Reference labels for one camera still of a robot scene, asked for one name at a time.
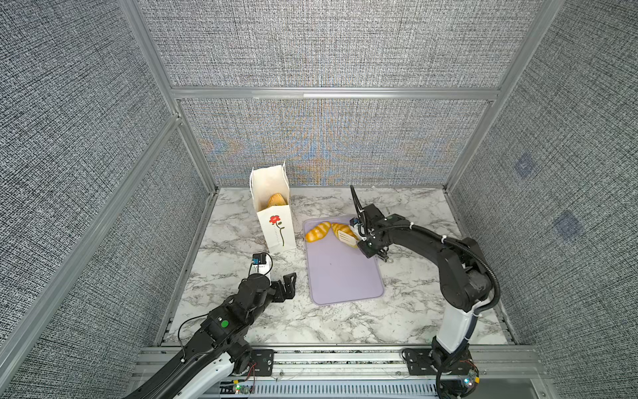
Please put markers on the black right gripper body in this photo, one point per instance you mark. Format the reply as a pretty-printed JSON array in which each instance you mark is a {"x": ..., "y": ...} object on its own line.
[{"x": 368, "y": 247}]

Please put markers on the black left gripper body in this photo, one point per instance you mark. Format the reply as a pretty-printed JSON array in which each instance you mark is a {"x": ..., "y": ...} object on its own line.
[{"x": 279, "y": 295}]

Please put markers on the small croissant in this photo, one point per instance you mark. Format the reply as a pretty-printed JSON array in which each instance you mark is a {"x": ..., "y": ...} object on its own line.
[{"x": 319, "y": 232}]

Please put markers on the braided bread roll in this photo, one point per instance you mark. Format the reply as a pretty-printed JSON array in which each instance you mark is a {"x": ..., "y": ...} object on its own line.
[{"x": 277, "y": 199}]

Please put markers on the white paper bag with rose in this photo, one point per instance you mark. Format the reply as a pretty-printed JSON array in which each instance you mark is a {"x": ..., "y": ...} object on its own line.
[{"x": 276, "y": 222}]

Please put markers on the metal tongs with white tips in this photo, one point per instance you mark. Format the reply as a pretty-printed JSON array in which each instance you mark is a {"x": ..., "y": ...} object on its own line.
[{"x": 370, "y": 249}]

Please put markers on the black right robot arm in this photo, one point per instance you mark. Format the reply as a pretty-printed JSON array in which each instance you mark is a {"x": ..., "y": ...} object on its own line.
[{"x": 467, "y": 283}]

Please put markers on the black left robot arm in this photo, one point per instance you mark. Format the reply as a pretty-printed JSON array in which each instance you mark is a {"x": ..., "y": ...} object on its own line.
[{"x": 218, "y": 349}]

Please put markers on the lilac plastic tray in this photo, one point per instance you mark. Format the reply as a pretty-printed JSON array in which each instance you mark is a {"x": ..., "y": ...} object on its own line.
[{"x": 338, "y": 273}]

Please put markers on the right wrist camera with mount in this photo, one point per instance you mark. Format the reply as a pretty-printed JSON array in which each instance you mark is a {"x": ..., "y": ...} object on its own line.
[{"x": 358, "y": 226}]

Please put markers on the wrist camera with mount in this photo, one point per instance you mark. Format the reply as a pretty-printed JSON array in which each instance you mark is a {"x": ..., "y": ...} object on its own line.
[
  {"x": 261, "y": 264},
  {"x": 358, "y": 226}
]

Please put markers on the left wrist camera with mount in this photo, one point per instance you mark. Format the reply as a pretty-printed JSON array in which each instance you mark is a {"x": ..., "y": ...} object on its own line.
[{"x": 261, "y": 264}]

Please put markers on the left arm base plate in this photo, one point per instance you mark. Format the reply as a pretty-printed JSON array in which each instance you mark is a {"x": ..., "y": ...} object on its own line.
[{"x": 254, "y": 362}]

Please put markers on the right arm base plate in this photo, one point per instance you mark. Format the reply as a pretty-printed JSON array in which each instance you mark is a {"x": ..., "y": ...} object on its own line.
[{"x": 428, "y": 361}]

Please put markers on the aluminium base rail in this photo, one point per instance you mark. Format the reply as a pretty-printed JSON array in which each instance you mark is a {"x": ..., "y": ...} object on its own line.
[{"x": 381, "y": 371}]

